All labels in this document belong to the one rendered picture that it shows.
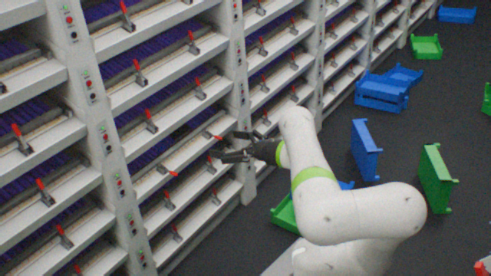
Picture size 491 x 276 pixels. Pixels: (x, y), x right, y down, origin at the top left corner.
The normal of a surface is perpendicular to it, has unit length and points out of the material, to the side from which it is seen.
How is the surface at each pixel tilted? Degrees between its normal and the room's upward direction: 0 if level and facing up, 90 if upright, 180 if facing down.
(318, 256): 13
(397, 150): 0
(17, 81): 19
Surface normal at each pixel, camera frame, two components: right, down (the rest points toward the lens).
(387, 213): -0.10, -0.07
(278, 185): -0.07, -0.81
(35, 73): 0.19, -0.67
